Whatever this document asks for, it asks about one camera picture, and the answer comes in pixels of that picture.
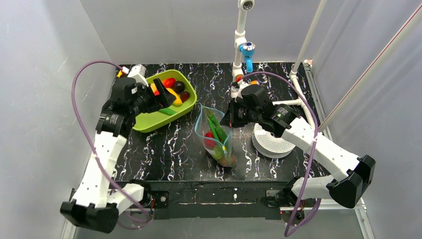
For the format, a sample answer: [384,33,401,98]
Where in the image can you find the yellow toy banana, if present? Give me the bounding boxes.
[166,88,183,107]

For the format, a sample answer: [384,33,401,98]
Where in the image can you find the brown toy kiwi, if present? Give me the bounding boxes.
[218,154,236,167]

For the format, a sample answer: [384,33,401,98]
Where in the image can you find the clear zip top bag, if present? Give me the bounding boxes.
[194,105,236,167]

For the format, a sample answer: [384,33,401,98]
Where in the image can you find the yellow toy lemon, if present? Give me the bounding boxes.
[150,83,158,93]

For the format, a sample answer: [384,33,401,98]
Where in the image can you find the long green toy bean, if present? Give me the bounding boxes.
[207,117,220,141]

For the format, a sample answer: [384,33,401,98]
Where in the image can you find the green toy beans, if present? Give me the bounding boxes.
[159,108,176,116]

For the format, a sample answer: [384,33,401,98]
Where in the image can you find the dark purple toy fruit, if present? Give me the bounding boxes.
[172,81,186,94]

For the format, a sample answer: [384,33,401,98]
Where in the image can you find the red orange toy pepper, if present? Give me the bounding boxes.
[162,78,176,89]

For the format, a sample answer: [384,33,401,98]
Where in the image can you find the green plastic tray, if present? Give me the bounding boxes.
[133,69,198,133]

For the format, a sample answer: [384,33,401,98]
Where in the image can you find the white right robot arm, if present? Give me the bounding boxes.
[220,85,376,209]

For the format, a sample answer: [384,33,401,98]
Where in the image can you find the white filament spool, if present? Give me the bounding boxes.
[252,123,295,158]

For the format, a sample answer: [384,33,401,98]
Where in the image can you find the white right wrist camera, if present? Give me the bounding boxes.
[230,80,250,102]

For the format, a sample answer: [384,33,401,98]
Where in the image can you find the aluminium frame rail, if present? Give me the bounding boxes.
[61,186,375,239]

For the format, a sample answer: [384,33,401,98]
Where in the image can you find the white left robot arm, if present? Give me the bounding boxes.
[60,77,176,234]

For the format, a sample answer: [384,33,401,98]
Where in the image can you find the blue pipe valve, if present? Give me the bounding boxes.
[239,41,256,73]

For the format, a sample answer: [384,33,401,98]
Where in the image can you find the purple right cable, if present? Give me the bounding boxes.
[236,71,322,238]

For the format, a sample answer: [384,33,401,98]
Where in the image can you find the red toy strawberry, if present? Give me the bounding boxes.
[179,91,190,103]

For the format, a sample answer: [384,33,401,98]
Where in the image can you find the red toy apple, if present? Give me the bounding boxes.
[204,131,217,149]

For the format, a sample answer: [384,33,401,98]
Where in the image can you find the white PVC pipe frame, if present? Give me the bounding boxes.
[232,0,422,131]

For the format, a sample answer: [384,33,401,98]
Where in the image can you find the green toy cucumber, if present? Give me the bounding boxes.
[208,110,227,143]

